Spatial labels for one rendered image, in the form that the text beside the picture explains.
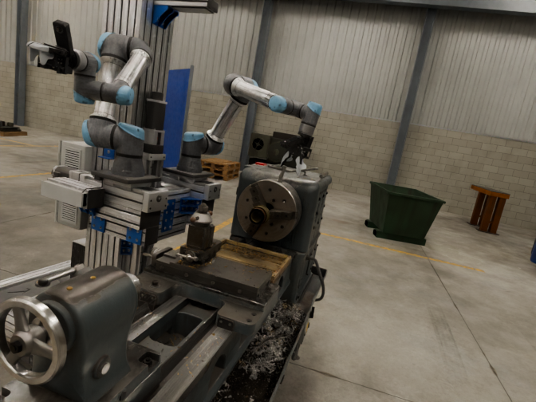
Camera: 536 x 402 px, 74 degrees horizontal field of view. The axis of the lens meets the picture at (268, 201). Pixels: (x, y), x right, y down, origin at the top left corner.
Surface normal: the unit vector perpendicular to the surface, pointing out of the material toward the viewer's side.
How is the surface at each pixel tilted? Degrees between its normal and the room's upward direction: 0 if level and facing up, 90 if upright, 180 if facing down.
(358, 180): 90
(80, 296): 31
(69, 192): 90
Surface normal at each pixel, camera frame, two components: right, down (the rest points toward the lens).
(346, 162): -0.26, 0.15
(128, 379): 0.17, -0.97
